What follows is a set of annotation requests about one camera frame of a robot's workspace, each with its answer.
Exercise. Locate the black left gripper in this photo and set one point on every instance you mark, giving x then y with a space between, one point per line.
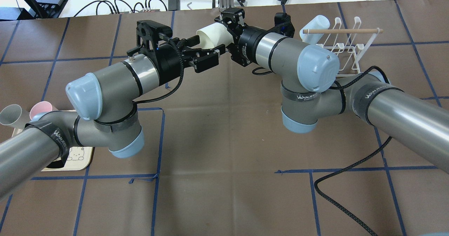
167 62

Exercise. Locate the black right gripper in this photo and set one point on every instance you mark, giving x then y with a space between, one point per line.
249 44

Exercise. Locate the white plastic cup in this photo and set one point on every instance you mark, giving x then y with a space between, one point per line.
214 35

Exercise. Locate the light blue plastic cup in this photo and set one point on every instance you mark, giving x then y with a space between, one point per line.
319 22

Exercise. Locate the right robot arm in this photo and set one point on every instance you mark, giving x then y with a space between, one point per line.
311 90

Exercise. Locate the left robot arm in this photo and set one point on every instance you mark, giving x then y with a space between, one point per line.
105 113

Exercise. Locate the pink plastic cup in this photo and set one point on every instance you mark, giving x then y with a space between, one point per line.
41 107

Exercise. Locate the grey plastic cup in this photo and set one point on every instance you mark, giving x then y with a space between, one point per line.
14 116

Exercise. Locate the black power adapter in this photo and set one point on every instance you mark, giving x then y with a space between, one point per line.
173 5

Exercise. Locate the cream serving tray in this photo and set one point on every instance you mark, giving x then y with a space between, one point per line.
79 157

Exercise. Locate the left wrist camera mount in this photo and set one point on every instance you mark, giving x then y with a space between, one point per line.
148 35

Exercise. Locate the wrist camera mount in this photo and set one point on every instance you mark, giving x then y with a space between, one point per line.
148 35
283 25

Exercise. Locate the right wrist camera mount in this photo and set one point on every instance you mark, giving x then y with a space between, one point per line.
283 25

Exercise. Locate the white wire cup rack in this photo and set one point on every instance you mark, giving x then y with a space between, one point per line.
349 45

